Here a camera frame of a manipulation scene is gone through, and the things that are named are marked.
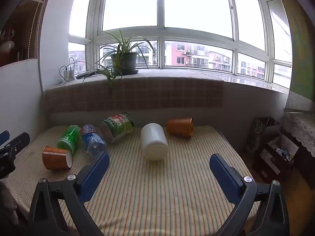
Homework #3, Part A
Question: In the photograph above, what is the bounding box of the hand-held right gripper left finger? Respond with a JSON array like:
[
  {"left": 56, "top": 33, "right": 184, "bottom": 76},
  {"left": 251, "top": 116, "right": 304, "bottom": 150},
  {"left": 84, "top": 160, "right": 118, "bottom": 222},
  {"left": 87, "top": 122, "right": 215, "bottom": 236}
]
[{"left": 28, "top": 152, "right": 110, "bottom": 236}]

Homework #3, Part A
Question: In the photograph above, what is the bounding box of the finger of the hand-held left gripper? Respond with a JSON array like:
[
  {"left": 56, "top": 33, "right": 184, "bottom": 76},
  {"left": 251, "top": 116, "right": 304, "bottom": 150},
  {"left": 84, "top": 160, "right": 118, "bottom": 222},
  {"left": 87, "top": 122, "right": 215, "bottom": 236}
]
[
  {"left": 0, "top": 132, "right": 30, "bottom": 158},
  {"left": 0, "top": 130, "right": 11, "bottom": 149}
]

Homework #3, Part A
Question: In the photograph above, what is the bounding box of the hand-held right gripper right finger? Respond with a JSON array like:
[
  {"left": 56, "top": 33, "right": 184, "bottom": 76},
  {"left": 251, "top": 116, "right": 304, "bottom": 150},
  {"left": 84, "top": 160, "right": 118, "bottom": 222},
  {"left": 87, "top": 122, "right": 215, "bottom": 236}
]
[{"left": 209, "top": 153, "right": 290, "bottom": 236}]

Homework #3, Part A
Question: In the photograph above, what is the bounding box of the white cup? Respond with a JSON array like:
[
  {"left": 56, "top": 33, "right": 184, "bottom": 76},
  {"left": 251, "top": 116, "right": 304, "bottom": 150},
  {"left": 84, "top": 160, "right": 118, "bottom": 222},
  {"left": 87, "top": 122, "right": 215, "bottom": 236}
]
[{"left": 140, "top": 123, "right": 169, "bottom": 161}]

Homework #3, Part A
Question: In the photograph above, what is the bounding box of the person's left forearm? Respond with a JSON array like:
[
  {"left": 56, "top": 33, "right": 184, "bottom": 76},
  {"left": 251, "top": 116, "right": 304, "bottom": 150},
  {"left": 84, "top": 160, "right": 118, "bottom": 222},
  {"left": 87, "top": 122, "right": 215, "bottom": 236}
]
[{"left": 0, "top": 180, "right": 20, "bottom": 227}]

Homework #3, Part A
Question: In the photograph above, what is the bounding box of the orange paper cup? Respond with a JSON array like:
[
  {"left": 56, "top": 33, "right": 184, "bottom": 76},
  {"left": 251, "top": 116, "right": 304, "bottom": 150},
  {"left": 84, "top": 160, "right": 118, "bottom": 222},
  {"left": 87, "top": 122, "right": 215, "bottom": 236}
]
[{"left": 42, "top": 146, "right": 73, "bottom": 170}]

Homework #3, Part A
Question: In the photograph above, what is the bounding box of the blue plastic bottle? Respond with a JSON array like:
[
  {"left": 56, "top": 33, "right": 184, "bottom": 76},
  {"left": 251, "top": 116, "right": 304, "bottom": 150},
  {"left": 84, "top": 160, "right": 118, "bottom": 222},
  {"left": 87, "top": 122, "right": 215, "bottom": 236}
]
[{"left": 82, "top": 124, "right": 107, "bottom": 158}]

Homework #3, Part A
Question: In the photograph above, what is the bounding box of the white board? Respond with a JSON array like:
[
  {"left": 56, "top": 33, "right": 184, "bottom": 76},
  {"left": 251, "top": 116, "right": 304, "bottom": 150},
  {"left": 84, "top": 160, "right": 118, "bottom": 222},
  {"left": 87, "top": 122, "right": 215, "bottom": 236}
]
[{"left": 0, "top": 58, "right": 42, "bottom": 140}]

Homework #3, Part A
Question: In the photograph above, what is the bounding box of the green plastic bottle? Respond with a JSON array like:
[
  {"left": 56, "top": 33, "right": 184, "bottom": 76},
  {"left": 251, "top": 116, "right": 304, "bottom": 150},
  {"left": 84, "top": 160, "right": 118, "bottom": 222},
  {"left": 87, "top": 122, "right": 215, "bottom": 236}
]
[{"left": 56, "top": 125, "right": 82, "bottom": 155}]

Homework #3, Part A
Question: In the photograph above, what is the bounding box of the cardboard box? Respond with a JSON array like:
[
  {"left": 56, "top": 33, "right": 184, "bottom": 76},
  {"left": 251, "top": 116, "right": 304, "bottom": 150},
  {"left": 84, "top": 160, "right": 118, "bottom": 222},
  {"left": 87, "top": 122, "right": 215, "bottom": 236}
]
[{"left": 253, "top": 133, "right": 300, "bottom": 183}]

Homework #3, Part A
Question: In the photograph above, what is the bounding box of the clear jar with green label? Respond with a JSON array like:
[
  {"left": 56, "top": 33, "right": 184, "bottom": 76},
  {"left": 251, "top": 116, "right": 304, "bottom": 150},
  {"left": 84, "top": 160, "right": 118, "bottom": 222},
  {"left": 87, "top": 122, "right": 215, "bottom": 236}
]
[{"left": 99, "top": 113, "right": 135, "bottom": 143}]

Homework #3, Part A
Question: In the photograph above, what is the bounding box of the paper bag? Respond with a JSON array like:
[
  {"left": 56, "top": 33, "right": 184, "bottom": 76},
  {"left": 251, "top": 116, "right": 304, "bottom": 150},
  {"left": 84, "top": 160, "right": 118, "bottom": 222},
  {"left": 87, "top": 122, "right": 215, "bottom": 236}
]
[{"left": 245, "top": 116, "right": 281, "bottom": 153}]

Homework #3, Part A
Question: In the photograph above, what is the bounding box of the dark wooden cabinet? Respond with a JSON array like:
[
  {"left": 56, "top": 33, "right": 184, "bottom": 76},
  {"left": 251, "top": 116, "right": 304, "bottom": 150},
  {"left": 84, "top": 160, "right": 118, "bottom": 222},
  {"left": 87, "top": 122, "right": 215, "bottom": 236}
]
[{"left": 283, "top": 90, "right": 315, "bottom": 192}]

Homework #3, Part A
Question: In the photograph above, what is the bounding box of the white lace cloth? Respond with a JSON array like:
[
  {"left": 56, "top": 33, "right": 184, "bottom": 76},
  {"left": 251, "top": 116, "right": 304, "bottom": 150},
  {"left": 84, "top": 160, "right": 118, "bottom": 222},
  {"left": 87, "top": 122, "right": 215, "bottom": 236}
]
[{"left": 283, "top": 112, "right": 315, "bottom": 158}]

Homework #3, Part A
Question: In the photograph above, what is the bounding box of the dark flat device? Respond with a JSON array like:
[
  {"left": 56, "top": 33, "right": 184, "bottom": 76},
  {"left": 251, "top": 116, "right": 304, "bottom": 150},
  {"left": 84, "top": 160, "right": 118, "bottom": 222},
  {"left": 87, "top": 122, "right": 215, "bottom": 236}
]
[{"left": 75, "top": 70, "right": 99, "bottom": 79}]

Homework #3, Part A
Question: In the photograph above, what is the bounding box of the potted spider plant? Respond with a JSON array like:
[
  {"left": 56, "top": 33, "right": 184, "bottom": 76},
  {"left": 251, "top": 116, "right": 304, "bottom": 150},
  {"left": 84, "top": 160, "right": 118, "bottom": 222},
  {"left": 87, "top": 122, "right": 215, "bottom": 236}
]
[{"left": 82, "top": 29, "right": 157, "bottom": 89}]

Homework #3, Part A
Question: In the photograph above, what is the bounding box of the charger with cables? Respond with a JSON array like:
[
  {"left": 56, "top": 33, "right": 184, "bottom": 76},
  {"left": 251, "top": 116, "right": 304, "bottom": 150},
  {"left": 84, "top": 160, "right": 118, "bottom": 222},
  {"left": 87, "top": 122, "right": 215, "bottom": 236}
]
[{"left": 58, "top": 57, "right": 77, "bottom": 85}]

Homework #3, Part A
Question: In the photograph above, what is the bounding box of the window blind with bead cord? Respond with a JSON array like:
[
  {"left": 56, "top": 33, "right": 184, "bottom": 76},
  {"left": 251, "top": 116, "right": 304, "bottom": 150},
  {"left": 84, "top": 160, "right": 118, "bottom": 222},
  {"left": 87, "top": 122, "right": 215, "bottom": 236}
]
[{"left": 23, "top": 0, "right": 58, "bottom": 60}]

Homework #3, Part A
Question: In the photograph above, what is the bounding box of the green wall hanging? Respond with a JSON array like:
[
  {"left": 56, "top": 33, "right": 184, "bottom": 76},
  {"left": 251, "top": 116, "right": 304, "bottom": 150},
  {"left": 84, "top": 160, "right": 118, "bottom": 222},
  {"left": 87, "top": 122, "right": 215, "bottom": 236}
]
[{"left": 272, "top": 0, "right": 315, "bottom": 96}]

